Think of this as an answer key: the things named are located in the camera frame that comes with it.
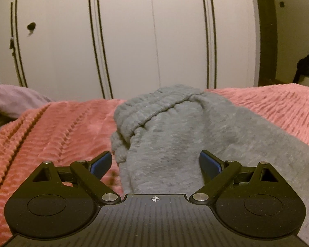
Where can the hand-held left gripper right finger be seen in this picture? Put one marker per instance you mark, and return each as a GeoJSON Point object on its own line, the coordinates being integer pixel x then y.
{"type": "Point", "coordinates": [208, 163]}

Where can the grey sweat pants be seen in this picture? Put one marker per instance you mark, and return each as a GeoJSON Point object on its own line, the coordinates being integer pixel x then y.
{"type": "Point", "coordinates": [185, 133]}

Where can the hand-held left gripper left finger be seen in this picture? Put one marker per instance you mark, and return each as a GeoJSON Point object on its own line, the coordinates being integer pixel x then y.
{"type": "Point", "coordinates": [101, 162]}

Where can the dark wardrobe knob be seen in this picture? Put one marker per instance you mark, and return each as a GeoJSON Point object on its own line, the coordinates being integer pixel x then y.
{"type": "Point", "coordinates": [31, 26]}

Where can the dark wooden door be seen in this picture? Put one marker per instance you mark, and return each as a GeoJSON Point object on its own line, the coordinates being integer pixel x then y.
{"type": "Point", "coordinates": [266, 30]}

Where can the purple pillow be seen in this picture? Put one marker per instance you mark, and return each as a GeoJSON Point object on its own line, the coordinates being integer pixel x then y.
{"type": "Point", "coordinates": [12, 100]}

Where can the pink ribbed blanket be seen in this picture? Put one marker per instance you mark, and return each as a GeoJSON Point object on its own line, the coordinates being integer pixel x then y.
{"type": "Point", "coordinates": [54, 133]}

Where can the black jacket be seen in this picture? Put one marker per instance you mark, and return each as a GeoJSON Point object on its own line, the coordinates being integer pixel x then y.
{"type": "Point", "coordinates": [307, 64]}

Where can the white wardrobe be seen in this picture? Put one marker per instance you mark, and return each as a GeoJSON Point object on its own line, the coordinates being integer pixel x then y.
{"type": "Point", "coordinates": [144, 30]}

